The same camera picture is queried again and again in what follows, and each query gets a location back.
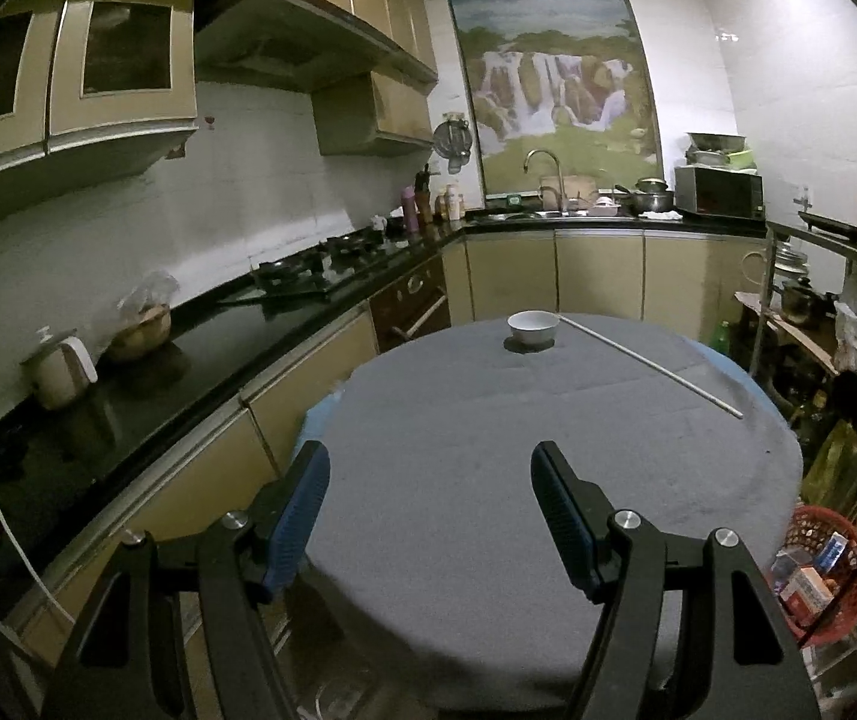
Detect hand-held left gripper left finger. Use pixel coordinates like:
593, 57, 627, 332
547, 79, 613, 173
42, 441, 333, 720

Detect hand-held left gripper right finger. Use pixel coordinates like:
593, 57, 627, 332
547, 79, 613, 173
531, 441, 823, 720

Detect red plastic basket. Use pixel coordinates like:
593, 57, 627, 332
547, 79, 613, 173
771, 505, 857, 648

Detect small orange box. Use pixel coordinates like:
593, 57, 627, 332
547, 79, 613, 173
784, 566, 834, 612

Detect yellow plastic bag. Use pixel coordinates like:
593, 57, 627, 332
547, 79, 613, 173
803, 420, 857, 511

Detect steel pot with lid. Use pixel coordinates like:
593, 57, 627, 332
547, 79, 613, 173
773, 277, 838, 325

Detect round grey-covered table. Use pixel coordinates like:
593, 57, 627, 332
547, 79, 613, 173
300, 313, 804, 713

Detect blue table cloth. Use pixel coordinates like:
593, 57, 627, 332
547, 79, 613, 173
300, 337, 766, 451

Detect metal shelf rack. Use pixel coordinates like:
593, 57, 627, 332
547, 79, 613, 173
743, 221, 857, 698

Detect black frying pan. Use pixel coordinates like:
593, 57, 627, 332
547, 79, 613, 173
798, 210, 857, 237

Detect long white rod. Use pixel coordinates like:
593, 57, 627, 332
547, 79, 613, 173
559, 315, 744, 419

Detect white bowl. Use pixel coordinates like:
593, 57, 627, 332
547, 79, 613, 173
507, 310, 560, 350

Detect black kitchen countertop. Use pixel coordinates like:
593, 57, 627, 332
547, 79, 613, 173
0, 206, 770, 623

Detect built-in oven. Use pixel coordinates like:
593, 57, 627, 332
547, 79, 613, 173
368, 255, 450, 353

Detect clear bag with brown food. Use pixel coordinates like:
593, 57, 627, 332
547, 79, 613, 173
102, 270, 182, 365

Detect microwave oven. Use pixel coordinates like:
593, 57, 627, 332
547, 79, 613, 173
674, 165, 765, 220

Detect black gas stove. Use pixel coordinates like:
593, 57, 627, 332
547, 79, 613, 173
252, 229, 414, 297

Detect white electric kettle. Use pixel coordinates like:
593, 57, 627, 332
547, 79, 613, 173
21, 334, 100, 412

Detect metal pot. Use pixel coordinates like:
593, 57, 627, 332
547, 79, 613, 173
627, 178, 675, 215

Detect stacked metal basins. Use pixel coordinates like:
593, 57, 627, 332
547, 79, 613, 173
687, 132, 759, 170

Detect metal faucet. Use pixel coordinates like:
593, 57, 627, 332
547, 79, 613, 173
524, 150, 568, 215

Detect bottles on counter corner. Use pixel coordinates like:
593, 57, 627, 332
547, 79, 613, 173
414, 163, 435, 224

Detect hanging metal strainer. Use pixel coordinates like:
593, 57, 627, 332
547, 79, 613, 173
432, 112, 474, 173

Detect range hood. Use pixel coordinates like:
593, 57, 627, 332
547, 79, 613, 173
192, 0, 440, 158

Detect white power cable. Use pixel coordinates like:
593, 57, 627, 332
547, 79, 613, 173
0, 345, 77, 627

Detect waterfall wall poster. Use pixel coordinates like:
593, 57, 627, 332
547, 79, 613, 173
443, 0, 661, 200

